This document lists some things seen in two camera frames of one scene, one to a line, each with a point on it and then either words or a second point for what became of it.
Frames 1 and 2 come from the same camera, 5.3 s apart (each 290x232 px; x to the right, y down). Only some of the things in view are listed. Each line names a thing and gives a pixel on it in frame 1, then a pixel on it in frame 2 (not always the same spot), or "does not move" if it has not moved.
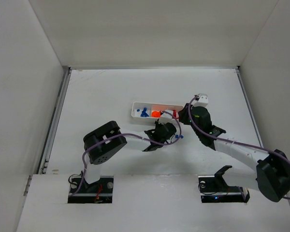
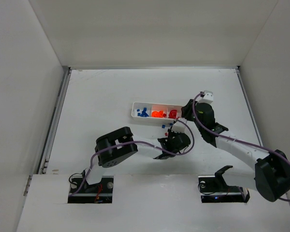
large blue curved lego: (144, 113) does not move
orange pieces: (156, 114) does not move
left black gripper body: (158, 124) to (172, 135)
